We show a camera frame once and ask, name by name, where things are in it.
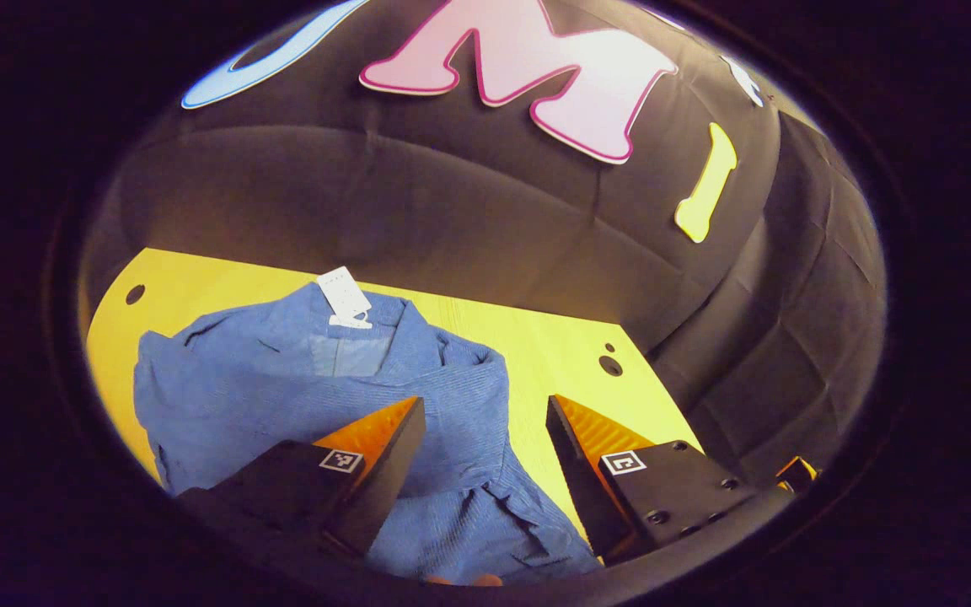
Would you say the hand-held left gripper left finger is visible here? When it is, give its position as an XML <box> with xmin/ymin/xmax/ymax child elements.
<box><xmin>178</xmin><ymin>396</ymin><xmax>427</xmax><ymax>558</ymax></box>

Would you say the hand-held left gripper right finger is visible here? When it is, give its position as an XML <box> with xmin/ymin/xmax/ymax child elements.
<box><xmin>546</xmin><ymin>394</ymin><xmax>794</xmax><ymax>567</ymax></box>

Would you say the blue corduroy shirt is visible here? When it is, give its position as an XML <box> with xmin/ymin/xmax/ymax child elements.
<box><xmin>133</xmin><ymin>282</ymin><xmax>604</xmax><ymax>587</ymax></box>

